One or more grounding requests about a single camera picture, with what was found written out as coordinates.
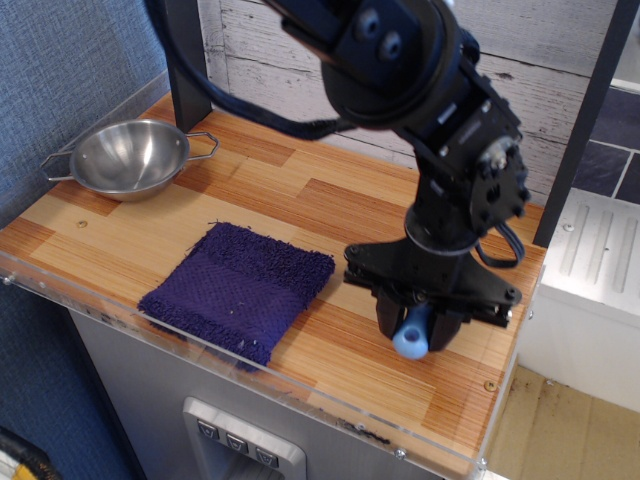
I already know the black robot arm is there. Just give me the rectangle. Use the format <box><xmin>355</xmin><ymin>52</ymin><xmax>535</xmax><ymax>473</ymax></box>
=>
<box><xmin>272</xmin><ymin>1</ymin><xmax>530</xmax><ymax>359</ymax></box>

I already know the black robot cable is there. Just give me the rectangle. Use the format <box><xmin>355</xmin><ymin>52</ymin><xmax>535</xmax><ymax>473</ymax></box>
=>
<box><xmin>162</xmin><ymin>0</ymin><xmax>351</xmax><ymax>142</ymax></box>

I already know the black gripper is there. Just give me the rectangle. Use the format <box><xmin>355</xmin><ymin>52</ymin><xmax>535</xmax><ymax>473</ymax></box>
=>
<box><xmin>344</xmin><ymin>223</ymin><xmax>521</xmax><ymax>352</ymax></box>

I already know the purple towel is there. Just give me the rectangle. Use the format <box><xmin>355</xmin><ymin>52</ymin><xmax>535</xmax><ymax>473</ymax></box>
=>
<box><xmin>138</xmin><ymin>222</ymin><xmax>335</xmax><ymax>366</ymax></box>

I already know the stainless steel bowl with handles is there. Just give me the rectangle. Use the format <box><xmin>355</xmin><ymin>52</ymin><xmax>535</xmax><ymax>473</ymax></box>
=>
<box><xmin>40</xmin><ymin>119</ymin><xmax>220</xmax><ymax>202</ymax></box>

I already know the silver toy fridge cabinet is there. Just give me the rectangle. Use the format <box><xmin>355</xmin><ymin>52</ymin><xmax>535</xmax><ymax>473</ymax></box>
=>
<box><xmin>72</xmin><ymin>312</ymin><xmax>483</xmax><ymax>479</ymax></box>

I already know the white toy sink counter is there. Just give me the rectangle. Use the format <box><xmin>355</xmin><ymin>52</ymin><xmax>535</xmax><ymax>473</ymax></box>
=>
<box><xmin>518</xmin><ymin>189</ymin><xmax>639</xmax><ymax>410</ymax></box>

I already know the black yellow object corner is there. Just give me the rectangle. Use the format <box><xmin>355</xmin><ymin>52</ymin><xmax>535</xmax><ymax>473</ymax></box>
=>
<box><xmin>1</xmin><ymin>427</ymin><xmax>63</xmax><ymax>480</ymax></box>

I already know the black right frame post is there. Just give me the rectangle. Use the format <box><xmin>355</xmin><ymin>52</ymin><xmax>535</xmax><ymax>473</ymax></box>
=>
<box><xmin>533</xmin><ymin>0</ymin><xmax>639</xmax><ymax>248</ymax></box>

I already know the black frame post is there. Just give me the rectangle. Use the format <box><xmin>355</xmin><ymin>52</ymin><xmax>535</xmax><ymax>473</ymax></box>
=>
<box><xmin>144</xmin><ymin>0</ymin><xmax>212</xmax><ymax>132</ymax></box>
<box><xmin>533</xmin><ymin>0</ymin><xmax>639</xmax><ymax>248</ymax></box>

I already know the clear acrylic edge guard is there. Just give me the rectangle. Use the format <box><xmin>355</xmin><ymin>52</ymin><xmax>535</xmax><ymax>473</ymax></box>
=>
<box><xmin>1</xmin><ymin>253</ymin><xmax>530</xmax><ymax>479</ymax></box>

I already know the blue spoon with grey bowl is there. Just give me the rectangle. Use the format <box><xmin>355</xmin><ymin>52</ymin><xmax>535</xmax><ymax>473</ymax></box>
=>
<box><xmin>392</xmin><ymin>304</ymin><xmax>432</xmax><ymax>360</ymax></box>

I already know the silver dispenser button panel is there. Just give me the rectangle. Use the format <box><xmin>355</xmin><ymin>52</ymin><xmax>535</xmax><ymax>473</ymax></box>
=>
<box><xmin>183</xmin><ymin>397</ymin><xmax>307</xmax><ymax>479</ymax></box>

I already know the black left frame post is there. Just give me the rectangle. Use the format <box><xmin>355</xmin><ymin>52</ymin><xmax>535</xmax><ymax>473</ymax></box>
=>
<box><xmin>144</xmin><ymin>0</ymin><xmax>212</xmax><ymax>132</ymax></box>

